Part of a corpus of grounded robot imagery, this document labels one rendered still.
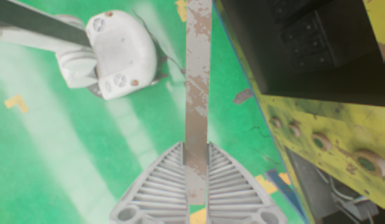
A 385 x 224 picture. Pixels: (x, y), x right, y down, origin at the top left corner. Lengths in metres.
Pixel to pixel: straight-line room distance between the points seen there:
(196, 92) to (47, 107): 1.88
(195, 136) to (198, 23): 0.12
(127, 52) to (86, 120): 0.86
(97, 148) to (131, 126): 0.42
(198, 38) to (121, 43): 1.09
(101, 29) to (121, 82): 0.38
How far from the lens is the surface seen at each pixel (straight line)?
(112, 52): 1.26
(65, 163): 2.04
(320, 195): 0.98
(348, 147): 0.49
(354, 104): 0.40
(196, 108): 0.16
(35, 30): 0.79
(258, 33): 0.82
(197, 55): 0.16
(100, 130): 1.70
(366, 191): 0.56
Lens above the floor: 1.38
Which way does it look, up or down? 84 degrees down
